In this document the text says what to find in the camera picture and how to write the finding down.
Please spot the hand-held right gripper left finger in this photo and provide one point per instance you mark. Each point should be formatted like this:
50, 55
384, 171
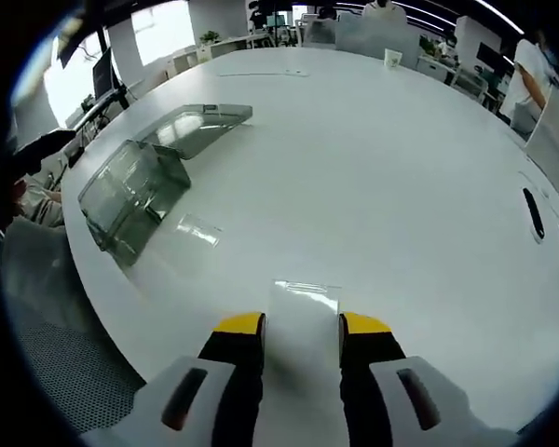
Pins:
233, 372

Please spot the white mesh office chair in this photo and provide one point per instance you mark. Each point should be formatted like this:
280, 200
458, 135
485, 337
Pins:
65, 363

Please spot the clear grey guide fixture box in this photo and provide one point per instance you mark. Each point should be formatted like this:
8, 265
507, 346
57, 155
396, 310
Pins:
135, 186

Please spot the person's beige trousers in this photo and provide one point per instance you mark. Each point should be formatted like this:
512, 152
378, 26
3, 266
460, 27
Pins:
44, 205

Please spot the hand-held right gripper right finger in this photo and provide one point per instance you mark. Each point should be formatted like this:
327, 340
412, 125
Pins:
363, 372

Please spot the green potted plant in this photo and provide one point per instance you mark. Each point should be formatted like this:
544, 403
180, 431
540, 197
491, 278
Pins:
209, 37

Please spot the white paper cup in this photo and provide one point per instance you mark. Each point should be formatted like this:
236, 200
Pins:
393, 58

